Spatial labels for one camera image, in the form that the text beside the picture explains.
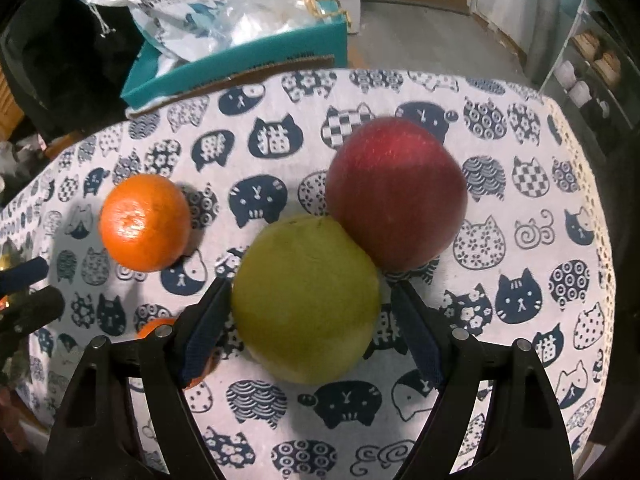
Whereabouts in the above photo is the black jacket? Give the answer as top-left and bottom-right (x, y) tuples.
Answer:
(0, 0), (147, 138)

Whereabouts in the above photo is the teal box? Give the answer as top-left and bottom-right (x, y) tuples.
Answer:
(120, 0), (351, 111)

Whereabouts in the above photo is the red apple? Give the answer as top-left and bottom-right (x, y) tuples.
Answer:
(325, 116), (469, 272)

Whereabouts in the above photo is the white shoe rack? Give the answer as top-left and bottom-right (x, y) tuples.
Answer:
(537, 0), (640, 161)

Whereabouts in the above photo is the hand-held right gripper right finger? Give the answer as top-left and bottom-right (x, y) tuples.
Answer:
(392, 280), (576, 480)

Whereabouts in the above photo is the large orange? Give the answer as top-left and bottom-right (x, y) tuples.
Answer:
(99, 173), (193, 273)

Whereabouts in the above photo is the clear plastic bag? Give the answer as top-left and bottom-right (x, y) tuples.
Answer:
(220, 0), (346, 52)

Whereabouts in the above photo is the white rice bag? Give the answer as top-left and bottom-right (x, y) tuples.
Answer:
(74, 0), (242, 62)

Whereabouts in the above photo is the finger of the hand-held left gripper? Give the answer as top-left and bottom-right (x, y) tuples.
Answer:
(0, 287), (66, 337)
(0, 257), (50, 294)

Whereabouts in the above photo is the collection of shoes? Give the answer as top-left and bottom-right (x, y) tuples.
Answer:
(555, 30), (626, 128)

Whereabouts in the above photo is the small orange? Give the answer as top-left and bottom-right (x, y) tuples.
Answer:
(136, 316), (221, 391)

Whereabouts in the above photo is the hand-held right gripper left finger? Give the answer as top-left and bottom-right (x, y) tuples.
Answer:
(47, 277), (235, 480)

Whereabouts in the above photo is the green apple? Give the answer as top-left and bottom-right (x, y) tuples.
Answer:
(231, 214), (383, 386)

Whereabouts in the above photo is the cat print cloth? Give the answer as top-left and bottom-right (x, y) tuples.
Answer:
(0, 67), (617, 480)

